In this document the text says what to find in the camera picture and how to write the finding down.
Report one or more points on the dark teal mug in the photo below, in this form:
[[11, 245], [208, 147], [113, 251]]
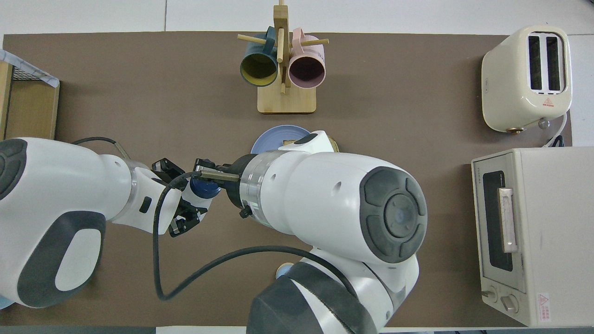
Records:
[[258, 69]]

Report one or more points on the small blue call bell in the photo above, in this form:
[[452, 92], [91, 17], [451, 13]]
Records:
[[283, 269]]

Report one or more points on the wooden two-tier shelf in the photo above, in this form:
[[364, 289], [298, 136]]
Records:
[[32, 111]]

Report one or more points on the light blue plate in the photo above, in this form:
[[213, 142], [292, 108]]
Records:
[[4, 304]]

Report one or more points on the brown table mat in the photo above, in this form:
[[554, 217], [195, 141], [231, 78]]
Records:
[[441, 93]]

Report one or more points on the pink ribbed mug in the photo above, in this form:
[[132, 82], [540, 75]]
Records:
[[306, 72]]

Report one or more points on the white toaster oven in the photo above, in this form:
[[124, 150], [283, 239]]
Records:
[[557, 241]]

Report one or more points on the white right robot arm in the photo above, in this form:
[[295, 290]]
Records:
[[325, 199]]

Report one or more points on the toasted bread slice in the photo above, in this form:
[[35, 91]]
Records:
[[335, 144]]

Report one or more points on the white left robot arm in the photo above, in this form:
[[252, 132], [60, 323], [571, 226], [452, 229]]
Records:
[[55, 185]]

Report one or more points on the translucent seasoning bottle blue cap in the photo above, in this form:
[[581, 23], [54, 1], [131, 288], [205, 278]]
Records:
[[204, 188]]

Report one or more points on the periwinkle blue plate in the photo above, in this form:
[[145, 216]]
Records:
[[271, 139]]

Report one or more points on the wooden mug rack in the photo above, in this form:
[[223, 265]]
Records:
[[287, 104]]

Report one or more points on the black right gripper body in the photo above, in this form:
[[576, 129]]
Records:
[[232, 195]]

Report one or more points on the white blue-grid cloth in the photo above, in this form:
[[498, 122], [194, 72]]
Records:
[[28, 68]]

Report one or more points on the cream two-slot toaster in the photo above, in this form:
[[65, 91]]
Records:
[[510, 83]]

